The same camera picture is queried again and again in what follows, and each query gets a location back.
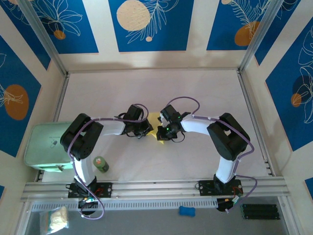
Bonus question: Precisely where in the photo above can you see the yellow paper sheet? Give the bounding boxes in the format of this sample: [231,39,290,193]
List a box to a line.
[146,112,160,138]

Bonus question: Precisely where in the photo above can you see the green can with label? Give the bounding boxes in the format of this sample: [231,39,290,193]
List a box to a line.
[93,156,110,173]

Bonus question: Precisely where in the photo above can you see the blue sponge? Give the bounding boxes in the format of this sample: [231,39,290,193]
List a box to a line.
[178,205,197,217]

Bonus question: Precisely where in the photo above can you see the black controller board with LEDs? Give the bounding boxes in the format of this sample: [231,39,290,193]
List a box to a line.
[216,196,243,212]
[77,197,100,209]

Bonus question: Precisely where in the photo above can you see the mint green zip case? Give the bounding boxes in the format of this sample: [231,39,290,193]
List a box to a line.
[23,121,75,173]

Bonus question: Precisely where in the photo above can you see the black ridged box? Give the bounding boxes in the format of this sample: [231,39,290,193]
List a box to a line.
[241,204,281,220]

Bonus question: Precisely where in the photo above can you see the clear bag with pale contents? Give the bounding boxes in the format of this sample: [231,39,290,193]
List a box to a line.
[39,206,70,233]

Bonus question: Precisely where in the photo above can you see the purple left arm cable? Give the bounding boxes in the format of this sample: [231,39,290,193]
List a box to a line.
[67,103,150,220]

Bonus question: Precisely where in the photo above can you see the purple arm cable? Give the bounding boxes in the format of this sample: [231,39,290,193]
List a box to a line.
[67,103,150,220]
[167,97,258,213]

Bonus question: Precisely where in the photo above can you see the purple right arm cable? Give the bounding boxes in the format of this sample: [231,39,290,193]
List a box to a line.
[167,97,258,213]

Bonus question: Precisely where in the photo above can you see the aluminium mounting rail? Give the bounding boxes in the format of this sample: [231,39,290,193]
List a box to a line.
[21,177,291,203]

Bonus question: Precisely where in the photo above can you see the grey slotted cable duct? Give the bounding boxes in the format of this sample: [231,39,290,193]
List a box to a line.
[30,198,218,212]

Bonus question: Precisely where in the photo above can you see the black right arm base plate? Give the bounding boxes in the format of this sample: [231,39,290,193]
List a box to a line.
[195,180,243,196]

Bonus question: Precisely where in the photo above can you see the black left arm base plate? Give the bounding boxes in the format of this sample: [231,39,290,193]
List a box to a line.
[65,181,113,199]

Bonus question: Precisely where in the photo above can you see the aluminium table edge rail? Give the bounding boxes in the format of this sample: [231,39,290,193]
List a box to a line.
[237,70,274,177]
[52,74,70,123]

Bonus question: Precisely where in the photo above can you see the aluminium corner post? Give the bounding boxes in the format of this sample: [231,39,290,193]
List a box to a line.
[238,0,287,73]
[17,0,70,78]

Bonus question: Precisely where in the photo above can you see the aluminium frame leg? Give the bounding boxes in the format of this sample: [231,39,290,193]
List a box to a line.
[277,195,302,235]
[15,202,34,235]

